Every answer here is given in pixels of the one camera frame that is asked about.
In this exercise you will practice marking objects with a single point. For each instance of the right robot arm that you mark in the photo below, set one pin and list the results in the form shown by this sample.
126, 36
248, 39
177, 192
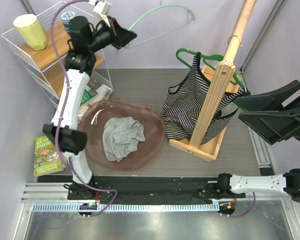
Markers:
285, 184

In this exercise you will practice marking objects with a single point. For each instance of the pink translucent basin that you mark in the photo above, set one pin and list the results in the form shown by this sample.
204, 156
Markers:
93, 124

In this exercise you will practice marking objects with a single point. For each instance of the yellow faceted cup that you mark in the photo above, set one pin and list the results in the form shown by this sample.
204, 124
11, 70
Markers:
30, 29

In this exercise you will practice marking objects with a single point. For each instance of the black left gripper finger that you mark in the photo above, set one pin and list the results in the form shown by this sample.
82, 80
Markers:
124, 35
119, 44

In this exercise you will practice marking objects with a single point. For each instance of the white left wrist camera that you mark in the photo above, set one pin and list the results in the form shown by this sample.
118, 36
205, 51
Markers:
101, 9

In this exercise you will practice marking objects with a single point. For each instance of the black white striped top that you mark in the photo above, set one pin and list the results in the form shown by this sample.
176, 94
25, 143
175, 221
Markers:
182, 128

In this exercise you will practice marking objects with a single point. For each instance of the white wire shelf unit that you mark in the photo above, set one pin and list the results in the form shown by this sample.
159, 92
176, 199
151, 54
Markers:
43, 65

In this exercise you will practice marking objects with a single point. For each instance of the bright green clothes hanger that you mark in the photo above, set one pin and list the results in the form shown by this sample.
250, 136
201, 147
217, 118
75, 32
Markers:
210, 67

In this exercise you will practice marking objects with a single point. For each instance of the blue lidded jar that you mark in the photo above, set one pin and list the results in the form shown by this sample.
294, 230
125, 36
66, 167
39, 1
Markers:
66, 17

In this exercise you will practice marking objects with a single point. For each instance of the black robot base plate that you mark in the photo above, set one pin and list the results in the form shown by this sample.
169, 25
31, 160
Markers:
140, 190

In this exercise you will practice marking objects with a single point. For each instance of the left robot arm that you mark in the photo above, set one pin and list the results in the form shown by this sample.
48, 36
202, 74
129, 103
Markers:
85, 40

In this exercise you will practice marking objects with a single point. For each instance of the wooden clothes rack stand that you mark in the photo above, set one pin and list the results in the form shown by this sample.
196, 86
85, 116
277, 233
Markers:
220, 81

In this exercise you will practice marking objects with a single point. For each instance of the green book on table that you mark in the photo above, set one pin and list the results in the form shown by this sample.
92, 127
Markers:
46, 158

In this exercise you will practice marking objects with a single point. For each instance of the grey tank top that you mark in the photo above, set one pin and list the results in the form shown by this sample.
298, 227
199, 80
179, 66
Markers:
121, 137

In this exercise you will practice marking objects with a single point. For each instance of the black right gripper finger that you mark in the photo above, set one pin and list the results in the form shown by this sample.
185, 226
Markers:
274, 126
268, 101

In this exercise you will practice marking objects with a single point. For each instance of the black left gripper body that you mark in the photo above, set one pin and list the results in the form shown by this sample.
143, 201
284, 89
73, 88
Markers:
112, 29

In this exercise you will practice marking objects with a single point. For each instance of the green book on shelf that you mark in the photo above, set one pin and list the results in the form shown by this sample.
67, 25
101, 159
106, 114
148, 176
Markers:
89, 94

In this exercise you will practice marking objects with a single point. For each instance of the mint green clothes hanger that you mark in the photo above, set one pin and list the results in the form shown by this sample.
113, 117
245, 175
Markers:
152, 20

